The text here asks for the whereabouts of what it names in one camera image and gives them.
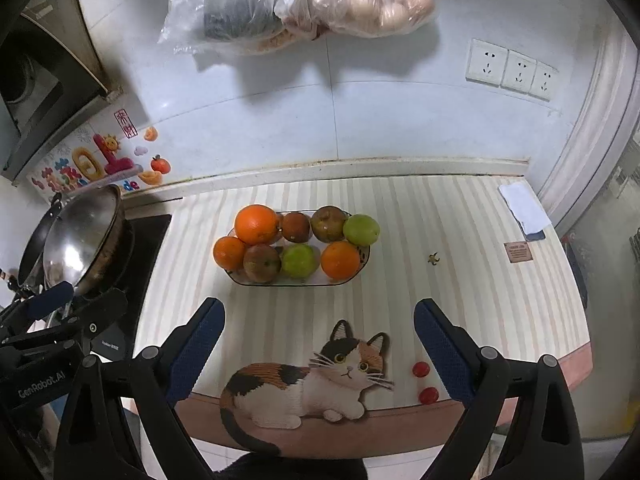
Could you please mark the person's dark clothing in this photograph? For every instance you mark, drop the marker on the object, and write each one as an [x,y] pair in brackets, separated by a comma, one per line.
[290,467]

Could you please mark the large orange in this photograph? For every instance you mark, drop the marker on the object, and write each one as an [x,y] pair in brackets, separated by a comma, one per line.
[256,224]

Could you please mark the small star-shaped fruit stem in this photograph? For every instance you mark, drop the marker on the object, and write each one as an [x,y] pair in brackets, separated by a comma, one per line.
[432,258]

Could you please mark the floral oval plate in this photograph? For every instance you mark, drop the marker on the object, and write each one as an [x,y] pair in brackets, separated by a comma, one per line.
[305,280]

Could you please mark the white wall socket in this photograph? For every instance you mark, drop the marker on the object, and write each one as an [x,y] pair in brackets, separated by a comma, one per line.
[487,61]
[544,81]
[520,71]

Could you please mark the tangerine wall sticker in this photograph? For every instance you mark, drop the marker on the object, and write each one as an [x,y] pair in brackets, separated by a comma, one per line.
[160,164]

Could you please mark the steel wok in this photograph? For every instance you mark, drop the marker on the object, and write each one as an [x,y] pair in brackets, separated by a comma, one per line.
[85,240]

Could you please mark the brown square card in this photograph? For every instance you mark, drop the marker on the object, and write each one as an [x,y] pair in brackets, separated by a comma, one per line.
[517,252]

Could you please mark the red-yellow apple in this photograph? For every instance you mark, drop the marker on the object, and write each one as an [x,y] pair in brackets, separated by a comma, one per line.
[261,263]

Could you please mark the striped cat-print mat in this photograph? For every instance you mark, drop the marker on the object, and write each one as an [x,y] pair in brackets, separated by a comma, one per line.
[450,300]

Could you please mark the black range hood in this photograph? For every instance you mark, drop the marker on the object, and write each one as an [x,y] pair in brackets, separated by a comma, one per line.
[35,85]

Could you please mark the dark red round fruit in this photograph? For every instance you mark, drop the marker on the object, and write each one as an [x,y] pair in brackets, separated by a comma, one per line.
[295,225]

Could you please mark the medium orange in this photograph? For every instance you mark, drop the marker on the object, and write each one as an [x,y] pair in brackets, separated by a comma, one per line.
[340,260]

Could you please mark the red seal wall sticker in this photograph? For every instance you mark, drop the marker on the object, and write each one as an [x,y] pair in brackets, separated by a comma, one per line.
[123,122]

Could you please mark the cherry tomato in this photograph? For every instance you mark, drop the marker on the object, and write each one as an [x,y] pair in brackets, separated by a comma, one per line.
[429,395]
[421,369]

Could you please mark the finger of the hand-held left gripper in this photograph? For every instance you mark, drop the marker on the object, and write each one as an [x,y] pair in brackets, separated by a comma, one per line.
[50,297]
[97,310]

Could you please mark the blue flat object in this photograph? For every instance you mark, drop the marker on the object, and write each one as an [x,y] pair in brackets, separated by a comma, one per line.
[535,235]

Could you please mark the plastic bag with dark contents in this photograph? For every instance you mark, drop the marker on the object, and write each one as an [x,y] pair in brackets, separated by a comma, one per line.
[225,15]

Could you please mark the colourful character wall sticker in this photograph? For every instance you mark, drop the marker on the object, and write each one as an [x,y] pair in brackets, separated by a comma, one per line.
[90,160]

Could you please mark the brownish red apple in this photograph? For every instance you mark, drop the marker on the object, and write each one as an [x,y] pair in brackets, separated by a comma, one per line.
[327,223]

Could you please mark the green apple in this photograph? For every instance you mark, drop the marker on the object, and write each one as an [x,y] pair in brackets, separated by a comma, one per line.
[361,230]
[299,261]

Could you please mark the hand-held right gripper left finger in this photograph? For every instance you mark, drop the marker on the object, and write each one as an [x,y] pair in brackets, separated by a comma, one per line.
[197,347]

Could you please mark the white folded paper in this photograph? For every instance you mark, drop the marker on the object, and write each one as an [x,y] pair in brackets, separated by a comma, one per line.
[525,207]

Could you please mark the small orange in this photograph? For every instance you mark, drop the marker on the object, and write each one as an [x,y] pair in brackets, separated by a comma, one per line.
[229,252]

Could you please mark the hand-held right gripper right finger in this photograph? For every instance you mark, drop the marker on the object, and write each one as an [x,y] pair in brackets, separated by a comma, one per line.
[442,347]

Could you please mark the black frying pan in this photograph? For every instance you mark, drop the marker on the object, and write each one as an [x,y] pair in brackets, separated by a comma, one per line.
[32,247]

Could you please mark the black induction cooktop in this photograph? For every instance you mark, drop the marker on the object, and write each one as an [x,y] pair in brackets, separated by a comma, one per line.
[150,245]

